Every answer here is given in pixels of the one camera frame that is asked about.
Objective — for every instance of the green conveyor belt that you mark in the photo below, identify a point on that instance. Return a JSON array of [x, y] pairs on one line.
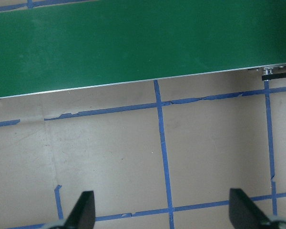
[[133, 43]]

